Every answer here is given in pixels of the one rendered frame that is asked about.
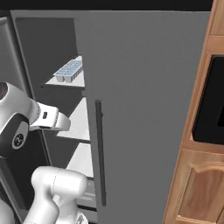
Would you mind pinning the grey freezer door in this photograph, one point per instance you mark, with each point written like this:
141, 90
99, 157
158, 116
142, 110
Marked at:
11, 55

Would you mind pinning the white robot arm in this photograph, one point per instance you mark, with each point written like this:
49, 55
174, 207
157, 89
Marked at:
17, 110

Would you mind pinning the black built-in oven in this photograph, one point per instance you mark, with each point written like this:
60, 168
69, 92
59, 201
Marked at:
210, 102

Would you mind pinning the white freezer shelf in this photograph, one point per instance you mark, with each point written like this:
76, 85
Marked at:
74, 81
83, 160
78, 125

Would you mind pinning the grey freezer drawer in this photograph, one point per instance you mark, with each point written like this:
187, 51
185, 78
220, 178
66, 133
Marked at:
89, 192

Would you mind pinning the wooden cabinet door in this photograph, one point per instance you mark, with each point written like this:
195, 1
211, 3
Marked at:
204, 192

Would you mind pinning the grey fridge door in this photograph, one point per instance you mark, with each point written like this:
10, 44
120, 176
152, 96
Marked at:
145, 102

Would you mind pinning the pale blue ice cube tray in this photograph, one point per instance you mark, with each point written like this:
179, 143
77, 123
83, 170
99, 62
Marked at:
69, 71

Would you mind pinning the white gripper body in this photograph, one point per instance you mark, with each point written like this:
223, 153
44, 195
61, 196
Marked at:
64, 124

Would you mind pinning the wooden tall cabinet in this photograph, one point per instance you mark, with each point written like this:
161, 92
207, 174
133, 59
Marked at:
186, 163

